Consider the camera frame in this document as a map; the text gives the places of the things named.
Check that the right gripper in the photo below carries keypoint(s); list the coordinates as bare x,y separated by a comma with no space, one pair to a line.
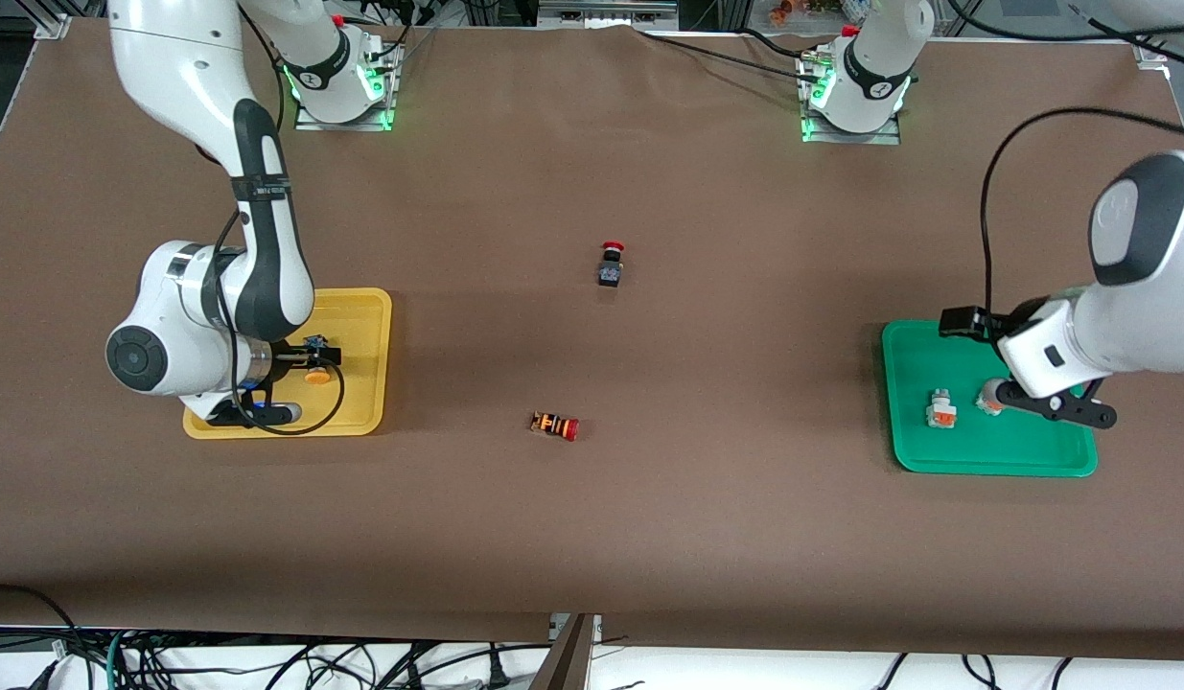
287,358

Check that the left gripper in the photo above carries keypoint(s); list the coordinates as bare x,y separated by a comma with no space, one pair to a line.
967,321

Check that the yellow cap push button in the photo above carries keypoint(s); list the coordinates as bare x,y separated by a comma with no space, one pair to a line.
315,378

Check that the white orange push button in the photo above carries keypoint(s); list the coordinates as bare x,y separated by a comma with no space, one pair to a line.
986,401
940,412

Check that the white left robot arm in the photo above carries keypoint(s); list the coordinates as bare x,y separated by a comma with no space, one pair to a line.
1148,316

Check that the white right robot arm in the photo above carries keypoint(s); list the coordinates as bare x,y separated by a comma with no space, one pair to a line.
170,67

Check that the yellow plastic tray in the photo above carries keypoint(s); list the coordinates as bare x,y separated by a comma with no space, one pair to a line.
361,326

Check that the green plastic tray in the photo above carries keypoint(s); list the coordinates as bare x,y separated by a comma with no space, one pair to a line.
994,450

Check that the red cap orange striped button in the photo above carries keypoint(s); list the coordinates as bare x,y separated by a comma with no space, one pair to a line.
553,425

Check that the red cap black push button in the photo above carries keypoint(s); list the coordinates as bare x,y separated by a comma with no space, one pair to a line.
609,273

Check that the brown table mat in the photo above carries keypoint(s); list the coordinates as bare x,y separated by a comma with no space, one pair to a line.
592,537

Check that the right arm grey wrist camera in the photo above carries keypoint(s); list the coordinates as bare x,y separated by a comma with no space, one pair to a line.
285,414

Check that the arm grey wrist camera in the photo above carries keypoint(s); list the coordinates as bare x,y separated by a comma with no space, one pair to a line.
1095,417
285,414

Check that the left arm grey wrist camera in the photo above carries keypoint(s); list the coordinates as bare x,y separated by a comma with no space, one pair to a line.
1095,417

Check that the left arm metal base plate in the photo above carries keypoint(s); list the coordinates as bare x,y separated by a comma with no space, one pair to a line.
846,137

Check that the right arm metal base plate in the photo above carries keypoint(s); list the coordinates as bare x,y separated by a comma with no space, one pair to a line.
385,91

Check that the metal table corner bracket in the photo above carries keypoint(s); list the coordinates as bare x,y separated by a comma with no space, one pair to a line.
1149,53
55,27

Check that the aluminium table frame leg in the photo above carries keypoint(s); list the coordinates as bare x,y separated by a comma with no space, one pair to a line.
572,661

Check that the aluminium rail behind table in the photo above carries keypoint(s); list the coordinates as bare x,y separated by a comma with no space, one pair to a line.
606,11

